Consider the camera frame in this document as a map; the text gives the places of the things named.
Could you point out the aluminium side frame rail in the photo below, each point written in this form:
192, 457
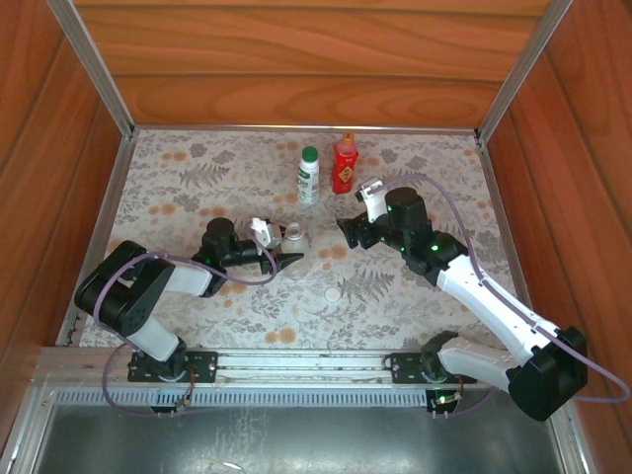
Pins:
496, 192
106, 212

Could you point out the clear plastic bottle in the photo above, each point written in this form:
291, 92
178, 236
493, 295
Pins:
294, 242

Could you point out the aluminium front mounting rail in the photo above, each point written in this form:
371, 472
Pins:
296, 363

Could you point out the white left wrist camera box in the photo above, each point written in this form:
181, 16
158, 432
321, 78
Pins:
264, 233

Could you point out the small circuit board with LED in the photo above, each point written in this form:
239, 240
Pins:
444, 399

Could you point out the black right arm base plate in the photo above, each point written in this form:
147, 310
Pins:
405, 368

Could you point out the aluminium frame post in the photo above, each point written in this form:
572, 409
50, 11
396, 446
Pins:
522, 69
95, 69

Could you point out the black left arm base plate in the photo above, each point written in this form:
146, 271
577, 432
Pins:
202, 365

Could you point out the white bottle with green label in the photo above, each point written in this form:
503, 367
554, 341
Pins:
308, 182

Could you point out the white bottle cap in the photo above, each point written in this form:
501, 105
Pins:
333, 294

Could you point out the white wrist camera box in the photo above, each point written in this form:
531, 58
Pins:
371, 200
264, 233

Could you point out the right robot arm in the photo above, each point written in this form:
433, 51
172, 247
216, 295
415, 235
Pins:
494, 301

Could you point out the aluminium back frame rail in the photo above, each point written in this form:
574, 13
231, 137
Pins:
306, 128

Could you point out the floral patterned tablecloth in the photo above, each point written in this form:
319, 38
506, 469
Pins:
296, 321

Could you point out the aluminium lower frame rail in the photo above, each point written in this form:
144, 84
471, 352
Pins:
573, 447
22, 429

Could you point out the grey metal sheet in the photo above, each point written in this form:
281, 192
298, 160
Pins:
296, 444

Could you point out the red drink bottle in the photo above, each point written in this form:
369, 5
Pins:
345, 170

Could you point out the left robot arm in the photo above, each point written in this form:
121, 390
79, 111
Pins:
123, 296

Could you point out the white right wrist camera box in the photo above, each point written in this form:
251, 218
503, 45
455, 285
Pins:
371, 200

